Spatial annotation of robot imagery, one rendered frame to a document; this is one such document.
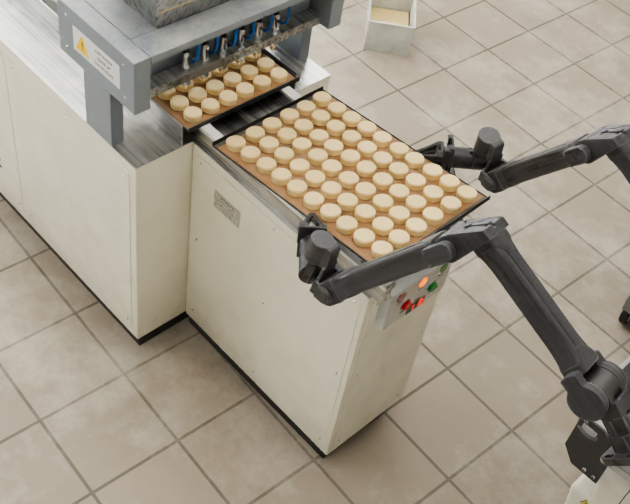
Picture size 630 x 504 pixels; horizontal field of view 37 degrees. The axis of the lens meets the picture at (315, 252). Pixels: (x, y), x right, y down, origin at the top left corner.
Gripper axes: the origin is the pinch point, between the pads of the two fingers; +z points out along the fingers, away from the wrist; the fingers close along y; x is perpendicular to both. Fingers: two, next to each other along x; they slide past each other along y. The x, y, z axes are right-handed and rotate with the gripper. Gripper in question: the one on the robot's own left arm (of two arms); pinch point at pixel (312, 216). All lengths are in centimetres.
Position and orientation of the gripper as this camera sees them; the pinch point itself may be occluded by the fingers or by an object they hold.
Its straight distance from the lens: 229.6
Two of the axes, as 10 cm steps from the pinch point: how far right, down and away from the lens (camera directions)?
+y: -0.9, 7.0, 7.1
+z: 0.2, -7.1, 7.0
